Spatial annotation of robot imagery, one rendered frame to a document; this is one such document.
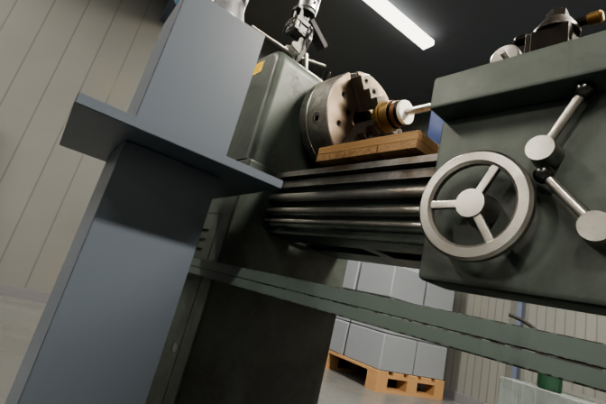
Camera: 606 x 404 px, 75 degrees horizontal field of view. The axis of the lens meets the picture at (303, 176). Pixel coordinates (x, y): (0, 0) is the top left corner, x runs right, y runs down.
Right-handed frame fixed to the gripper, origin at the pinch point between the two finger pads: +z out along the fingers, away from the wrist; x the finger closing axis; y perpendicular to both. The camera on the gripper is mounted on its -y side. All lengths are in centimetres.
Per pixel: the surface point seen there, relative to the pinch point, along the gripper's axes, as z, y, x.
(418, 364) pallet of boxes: 107, -254, -93
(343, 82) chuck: 16.9, -0.2, 27.8
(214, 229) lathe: 67, 14, 5
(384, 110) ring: 24.7, -8.0, 39.0
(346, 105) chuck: 22.7, -3.6, 27.8
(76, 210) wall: 57, 3, -266
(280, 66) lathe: 14.0, 12.5, 12.0
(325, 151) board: 43, 6, 35
